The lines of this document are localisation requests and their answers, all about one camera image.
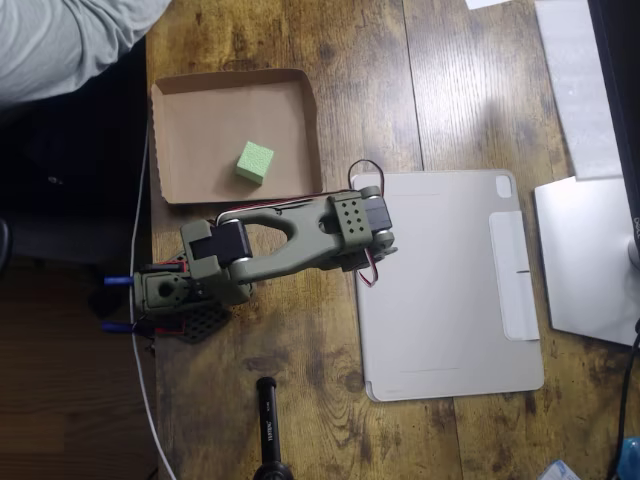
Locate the green foam cube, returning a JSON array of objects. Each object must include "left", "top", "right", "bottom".
[{"left": 233, "top": 140, "right": 276, "bottom": 187}]

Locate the brown cardboard tray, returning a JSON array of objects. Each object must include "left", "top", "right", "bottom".
[{"left": 150, "top": 68, "right": 324, "bottom": 206}]

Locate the beige tablet folio case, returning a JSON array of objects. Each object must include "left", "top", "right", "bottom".
[{"left": 348, "top": 169, "right": 545, "bottom": 403}]

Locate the silver monitor stand base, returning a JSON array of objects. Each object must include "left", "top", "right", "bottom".
[{"left": 533, "top": 175, "right": 640, "bottom": 349}]

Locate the white printed packet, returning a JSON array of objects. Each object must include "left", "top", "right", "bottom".
[{"left": 540, "top": 459, "right": 584, "bottom": 480}]

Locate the black Dell monitor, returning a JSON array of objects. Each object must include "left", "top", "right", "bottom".
[{"left": 585, "top": 0, "right": 640, "bottom": 251}]

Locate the grey chair part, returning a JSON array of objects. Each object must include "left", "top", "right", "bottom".
[{"left": 9, "top": 218, "right": 133, "bottom": 265}]

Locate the blue round object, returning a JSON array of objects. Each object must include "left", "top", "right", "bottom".
[{"left": 617, "top": 436, "right": 640, "bottom": 476}]

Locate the person in grey shirt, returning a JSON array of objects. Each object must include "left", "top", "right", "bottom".
[{"left": 0, "top": 0, "right": 172, "bottom": 110}]

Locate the red black servo cable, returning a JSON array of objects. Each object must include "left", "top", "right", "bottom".
[{"left": 347, "top": 159, "right": 387, "bottom": 288}]

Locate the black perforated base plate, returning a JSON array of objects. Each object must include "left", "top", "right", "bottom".
[{"left": 152, "top": 253, "right": 232, "bottom": 346}]

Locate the black cylindrical tripod handle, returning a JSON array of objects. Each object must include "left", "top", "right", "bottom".
[{"left": 252, "top": 376, "right": 296, "bottom": 480}]

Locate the white cable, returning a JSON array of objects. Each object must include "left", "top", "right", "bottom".
[{"left": 128, "top": 134, "right": 177, "bottom": 480}]

